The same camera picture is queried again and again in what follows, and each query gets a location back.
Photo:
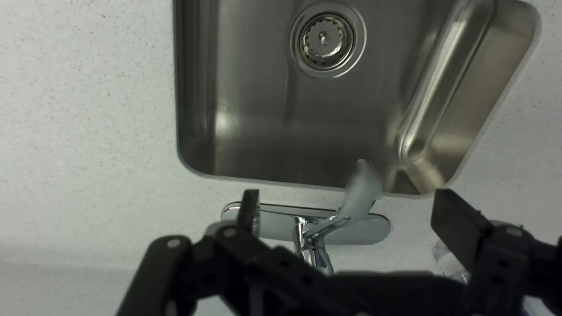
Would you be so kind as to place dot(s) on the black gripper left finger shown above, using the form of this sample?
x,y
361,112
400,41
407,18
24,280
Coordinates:
x,y
235,275

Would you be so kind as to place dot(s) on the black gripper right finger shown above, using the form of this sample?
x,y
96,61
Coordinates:
x,y
503,275

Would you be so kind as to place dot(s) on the stainless steel sink basin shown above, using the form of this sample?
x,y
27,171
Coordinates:
x,y
265,117

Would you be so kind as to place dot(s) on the round metal sink drain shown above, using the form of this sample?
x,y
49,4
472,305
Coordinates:
x,y
328,38

